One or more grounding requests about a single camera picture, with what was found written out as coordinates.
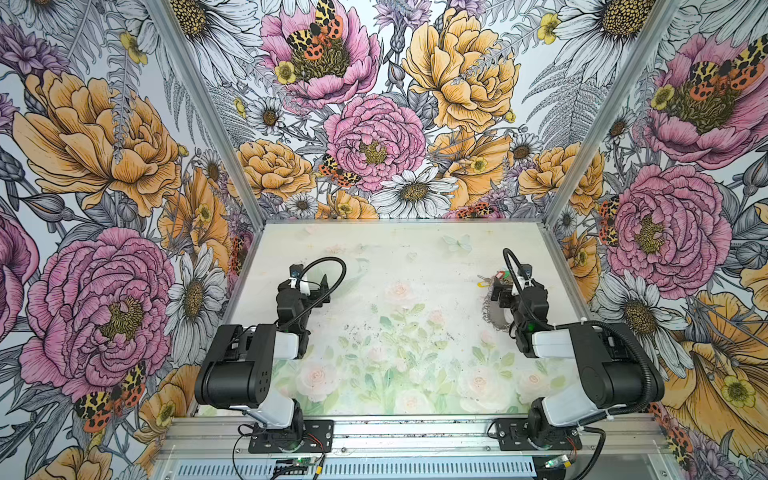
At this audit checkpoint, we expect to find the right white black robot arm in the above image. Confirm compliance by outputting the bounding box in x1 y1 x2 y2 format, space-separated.
494 281 665 449

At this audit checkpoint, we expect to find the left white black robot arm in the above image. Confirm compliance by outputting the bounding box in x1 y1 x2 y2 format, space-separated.
194 284 333 453

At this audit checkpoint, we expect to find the green circuit board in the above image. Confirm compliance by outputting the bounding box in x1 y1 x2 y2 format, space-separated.
275 457 320 470

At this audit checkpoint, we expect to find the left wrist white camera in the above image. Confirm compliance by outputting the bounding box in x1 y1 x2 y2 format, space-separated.
289 264 310 295

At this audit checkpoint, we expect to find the wrist white camera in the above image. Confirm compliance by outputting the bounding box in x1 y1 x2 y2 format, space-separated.
289 264 310 295
516 264 533 288

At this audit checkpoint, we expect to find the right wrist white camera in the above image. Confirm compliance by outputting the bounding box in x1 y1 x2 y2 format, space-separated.
516 264 533 288

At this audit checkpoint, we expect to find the right black corrugated cable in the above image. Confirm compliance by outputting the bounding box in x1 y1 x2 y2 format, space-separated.
502 247 666 415

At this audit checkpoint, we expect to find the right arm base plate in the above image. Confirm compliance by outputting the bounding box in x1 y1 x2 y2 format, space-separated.
487 417 582 451

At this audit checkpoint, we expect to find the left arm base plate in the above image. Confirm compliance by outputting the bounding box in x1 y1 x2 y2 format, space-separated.
248 420 335 454

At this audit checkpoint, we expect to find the perforated metal cable tray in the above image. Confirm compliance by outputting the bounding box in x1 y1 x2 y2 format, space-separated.
165 456 536 479

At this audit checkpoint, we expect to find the aluminium front rail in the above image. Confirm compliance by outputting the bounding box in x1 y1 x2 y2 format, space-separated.
157 414 670 461

